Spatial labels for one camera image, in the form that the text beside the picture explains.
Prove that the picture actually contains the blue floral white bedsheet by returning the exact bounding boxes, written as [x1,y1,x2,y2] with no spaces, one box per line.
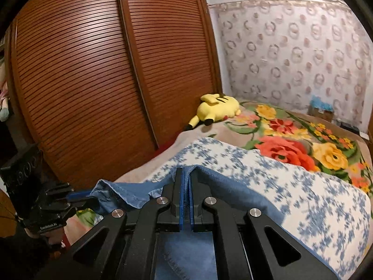
[146,137,372,279]

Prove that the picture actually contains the cardboard box with blue bag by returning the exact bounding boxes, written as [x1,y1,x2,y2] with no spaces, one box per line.
[307,95,335,122]

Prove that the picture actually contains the brown louvered wardrobe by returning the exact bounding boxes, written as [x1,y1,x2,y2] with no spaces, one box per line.
[6,0,222,190]

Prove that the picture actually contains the pink circle patterned curtain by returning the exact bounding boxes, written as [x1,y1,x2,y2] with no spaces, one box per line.
[211,0,372,131]

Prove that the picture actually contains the colourful floral blanket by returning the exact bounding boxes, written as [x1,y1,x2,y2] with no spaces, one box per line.
[62,100,373,245]

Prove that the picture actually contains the blue denim jeans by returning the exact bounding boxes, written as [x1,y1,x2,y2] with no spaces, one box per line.
[92,166,288,279]

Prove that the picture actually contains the yellow Pikachu plush toy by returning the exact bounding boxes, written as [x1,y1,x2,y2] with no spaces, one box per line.
[186,94,242,130]

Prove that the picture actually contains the person's left hand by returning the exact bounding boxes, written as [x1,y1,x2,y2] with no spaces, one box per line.
[25,227,65,247]

